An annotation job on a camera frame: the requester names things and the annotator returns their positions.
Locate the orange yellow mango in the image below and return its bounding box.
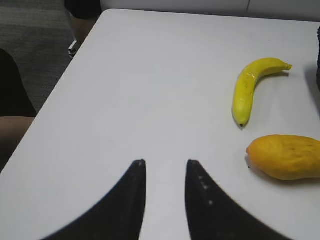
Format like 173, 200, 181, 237
246, 135, 320, 181

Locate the black and white shoe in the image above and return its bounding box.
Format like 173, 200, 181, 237
68, 40, 77, 59

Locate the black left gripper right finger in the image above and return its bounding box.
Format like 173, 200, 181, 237
185, 159, 285, 240

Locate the yellow banana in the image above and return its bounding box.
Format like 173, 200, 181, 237
231, 57, 292, 128

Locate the black chair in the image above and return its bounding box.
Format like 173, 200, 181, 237
0, 49, 37, 118

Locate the person in black shorts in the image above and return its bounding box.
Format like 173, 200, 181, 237
63, 0, 102, 48

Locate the black basket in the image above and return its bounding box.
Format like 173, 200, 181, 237
315, 27, 320, 91

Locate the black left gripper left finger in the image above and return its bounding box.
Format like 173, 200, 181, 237
46, 159, 146, 240

